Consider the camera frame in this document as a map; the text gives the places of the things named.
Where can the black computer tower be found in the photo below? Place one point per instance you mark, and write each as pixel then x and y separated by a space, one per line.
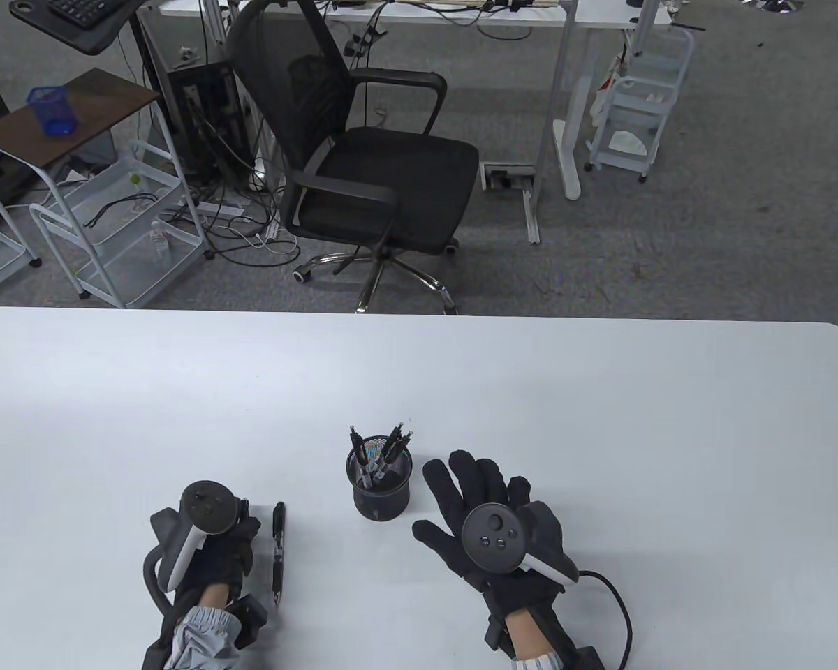
pixel 202 118

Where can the black mesh office chair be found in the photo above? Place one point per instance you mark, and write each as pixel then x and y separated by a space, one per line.
pixel 384 181

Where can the black forearm battery box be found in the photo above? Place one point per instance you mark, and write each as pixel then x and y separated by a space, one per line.
pixel 157 652
pixel 586 659

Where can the black keyboard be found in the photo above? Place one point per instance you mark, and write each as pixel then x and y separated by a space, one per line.
pixel 84 8

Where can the black keyboard stand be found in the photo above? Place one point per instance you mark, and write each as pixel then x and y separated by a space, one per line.
pixel 98 38

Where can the person's right forearm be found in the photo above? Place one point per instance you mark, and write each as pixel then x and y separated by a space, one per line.
pixel 527 638

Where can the grey handheld controller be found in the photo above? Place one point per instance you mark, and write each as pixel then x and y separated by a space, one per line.
pixel 494 541
pixel 208 506

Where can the small white rolling cart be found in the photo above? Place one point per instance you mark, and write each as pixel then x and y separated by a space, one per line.
pixel 635 105

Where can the grey floor socket box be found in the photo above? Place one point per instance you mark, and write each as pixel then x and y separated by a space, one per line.
pixel 508 176

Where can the white cart with brown top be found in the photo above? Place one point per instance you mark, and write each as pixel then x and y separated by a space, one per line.
pixel 91 105

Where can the black mesh pen holder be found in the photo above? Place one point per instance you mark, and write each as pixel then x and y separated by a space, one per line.
pixel 384 506

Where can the white office desk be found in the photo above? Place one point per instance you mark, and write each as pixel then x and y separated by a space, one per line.
pixel 600 15

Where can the person's left hand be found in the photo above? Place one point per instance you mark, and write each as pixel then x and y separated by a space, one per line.
pixel 227 555

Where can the small clear spray bottle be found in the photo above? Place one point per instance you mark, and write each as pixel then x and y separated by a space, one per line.
pixel 158 241

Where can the person's right hand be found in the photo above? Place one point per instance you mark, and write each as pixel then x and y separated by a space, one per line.
pixel 466 488

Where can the white power strip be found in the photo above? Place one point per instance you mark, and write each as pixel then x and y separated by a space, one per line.
pixel 216 208

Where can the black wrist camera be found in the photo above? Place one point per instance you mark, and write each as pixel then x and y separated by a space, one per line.
pixel 497 634
pixel 248 621

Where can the blue mesh pen cup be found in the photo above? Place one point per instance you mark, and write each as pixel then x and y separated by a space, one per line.
pixel 54 115

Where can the chrome chair base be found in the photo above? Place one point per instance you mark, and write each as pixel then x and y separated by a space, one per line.
pixel 775 4

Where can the white cloth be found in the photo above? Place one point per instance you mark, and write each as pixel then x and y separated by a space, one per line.
pixel 628 143

